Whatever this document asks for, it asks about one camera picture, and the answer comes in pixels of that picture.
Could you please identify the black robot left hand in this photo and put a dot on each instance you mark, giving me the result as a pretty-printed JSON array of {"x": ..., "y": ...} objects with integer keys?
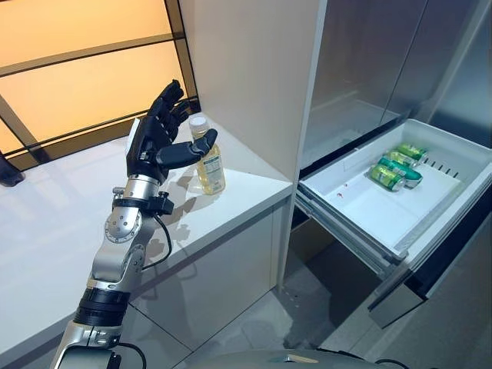
[{"x": 150, "y": 146}]

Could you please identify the clear bottle of yellow drink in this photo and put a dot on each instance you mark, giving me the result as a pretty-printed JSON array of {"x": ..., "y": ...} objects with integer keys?
[{"x": 211, "y": 173}]

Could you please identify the white fridge drawer steel front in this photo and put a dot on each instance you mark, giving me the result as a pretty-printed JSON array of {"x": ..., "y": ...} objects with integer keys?
[{"x": 365, "y": 207}]

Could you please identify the stainless steel fridge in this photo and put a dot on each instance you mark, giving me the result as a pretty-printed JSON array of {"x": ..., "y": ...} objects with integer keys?
[{"x": 365, "y": 57}]

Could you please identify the light green drink can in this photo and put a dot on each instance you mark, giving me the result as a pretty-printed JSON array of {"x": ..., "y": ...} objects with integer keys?
[
  {"x": 399, "y": 157},
  {"x": 411, "y": 151},
  {"x": 386, "y": 177}
]

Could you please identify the teal green drink can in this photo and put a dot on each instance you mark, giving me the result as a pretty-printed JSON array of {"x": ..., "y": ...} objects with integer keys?
[{"x": 413, "y": 175}]

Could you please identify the grey tall cabinet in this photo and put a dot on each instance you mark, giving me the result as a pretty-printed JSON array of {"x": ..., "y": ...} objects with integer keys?
[{"x": 473, "y": 57}]

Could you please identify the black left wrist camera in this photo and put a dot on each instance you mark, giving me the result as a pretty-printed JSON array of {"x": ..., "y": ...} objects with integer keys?
[{"x": 166, "y": 203}]

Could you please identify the orange window with dark frame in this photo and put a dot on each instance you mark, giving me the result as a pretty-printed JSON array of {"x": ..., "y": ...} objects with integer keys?
[{"x": 77, "y": 96}]

